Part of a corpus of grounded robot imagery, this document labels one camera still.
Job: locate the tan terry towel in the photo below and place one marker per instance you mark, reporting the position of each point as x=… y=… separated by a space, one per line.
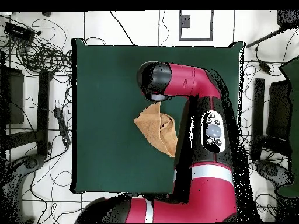
x=149 y=126

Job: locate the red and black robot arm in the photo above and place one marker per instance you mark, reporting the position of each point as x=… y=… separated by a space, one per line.
x=186 y=79

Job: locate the dark flat box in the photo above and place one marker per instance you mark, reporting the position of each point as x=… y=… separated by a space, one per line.
x=279 y=109
x=14 y=98

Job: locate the dark green table cloth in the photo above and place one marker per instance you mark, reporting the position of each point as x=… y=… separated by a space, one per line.
x=105 y=81

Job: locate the black power strip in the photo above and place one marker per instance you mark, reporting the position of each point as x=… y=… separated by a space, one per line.
x=62 y=126

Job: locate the black upright bar stand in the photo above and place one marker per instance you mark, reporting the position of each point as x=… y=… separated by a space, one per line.
x=43 y=112
x=258 y=112

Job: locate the grey curved base foot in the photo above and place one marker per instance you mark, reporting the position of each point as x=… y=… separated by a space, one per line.
x=272 y=170
x=30 y=163

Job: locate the dark grey power adapter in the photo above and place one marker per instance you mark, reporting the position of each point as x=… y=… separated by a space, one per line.
x=265 y=67

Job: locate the dark tripod rod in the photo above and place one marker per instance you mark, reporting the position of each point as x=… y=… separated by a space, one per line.
x=264 y=38

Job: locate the small dark round object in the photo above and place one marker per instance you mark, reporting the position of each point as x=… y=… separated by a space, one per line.
x=46 y=13

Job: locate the black electronics box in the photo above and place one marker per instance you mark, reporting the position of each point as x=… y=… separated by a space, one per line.
x=17 y=31

